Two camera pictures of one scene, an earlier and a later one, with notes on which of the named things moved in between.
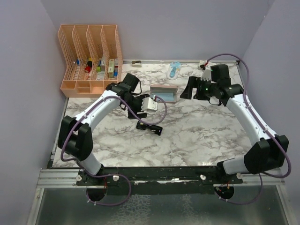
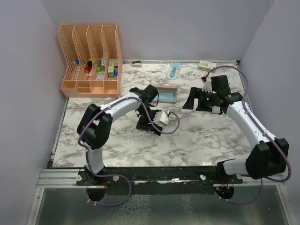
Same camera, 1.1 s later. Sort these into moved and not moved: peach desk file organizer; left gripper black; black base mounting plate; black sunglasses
Moved: left gripper black
Not moved: black sunglasses; peach desk file organizer; black base mounting plate
